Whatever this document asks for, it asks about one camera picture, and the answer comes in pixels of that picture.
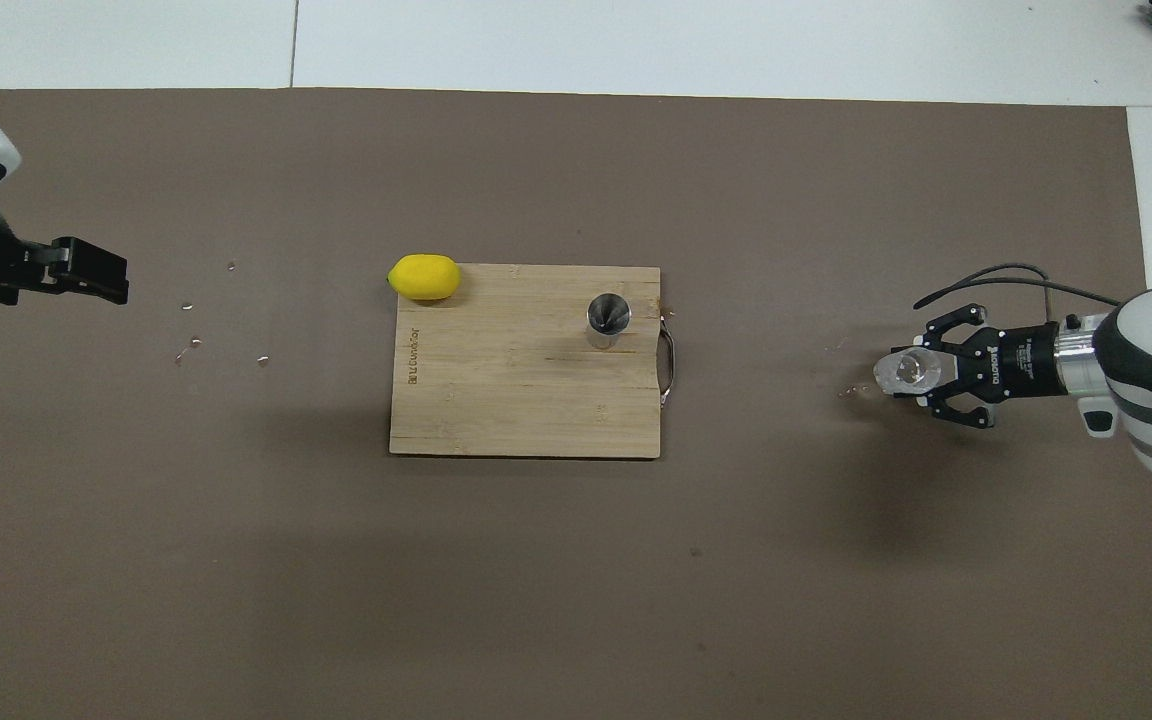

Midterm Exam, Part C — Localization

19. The steel jigger cup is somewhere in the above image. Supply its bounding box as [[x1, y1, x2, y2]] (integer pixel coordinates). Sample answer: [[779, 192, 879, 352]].
[[586, 293, 631, 350]]

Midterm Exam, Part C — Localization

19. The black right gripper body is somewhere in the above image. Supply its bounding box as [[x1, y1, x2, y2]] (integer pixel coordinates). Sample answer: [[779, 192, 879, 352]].
[[956, 322, 1065, 401]]

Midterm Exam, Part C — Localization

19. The yellow lemon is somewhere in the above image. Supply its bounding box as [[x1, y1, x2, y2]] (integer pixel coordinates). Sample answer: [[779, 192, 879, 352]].
[[387, 254, 462, 302]]

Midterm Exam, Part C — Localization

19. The wooden cutting board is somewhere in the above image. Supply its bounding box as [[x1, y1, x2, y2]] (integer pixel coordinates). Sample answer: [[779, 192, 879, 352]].
[[389, 264, 678, 460]]

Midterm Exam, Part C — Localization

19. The clear glass cup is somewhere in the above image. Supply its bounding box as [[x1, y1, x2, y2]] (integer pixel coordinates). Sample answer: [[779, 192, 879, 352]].
[[873, 348, 945, 399]]

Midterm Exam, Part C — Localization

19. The brown table mat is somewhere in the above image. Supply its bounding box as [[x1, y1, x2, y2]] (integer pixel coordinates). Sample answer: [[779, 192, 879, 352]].
[[0, 88, 1152, 720]]

